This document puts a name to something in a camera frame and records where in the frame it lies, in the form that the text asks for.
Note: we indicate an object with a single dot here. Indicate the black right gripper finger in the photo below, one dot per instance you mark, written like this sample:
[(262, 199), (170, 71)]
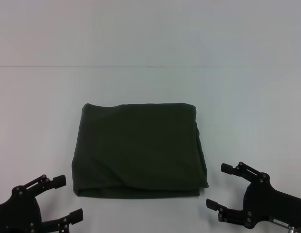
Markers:
[(235, 170), (223, 211)]

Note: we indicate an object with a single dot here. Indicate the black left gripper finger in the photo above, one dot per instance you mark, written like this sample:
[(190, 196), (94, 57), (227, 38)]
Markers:
[(65, 218), (51, 182)]

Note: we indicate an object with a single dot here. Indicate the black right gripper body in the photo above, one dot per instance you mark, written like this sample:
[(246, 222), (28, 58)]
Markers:
[(274, 206)]

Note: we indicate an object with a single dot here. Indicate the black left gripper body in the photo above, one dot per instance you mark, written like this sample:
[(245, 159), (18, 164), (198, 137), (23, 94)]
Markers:
[(17, 213)]

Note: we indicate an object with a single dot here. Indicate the dark green t-shirt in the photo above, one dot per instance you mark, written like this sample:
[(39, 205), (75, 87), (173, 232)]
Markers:
[(140, 150)]

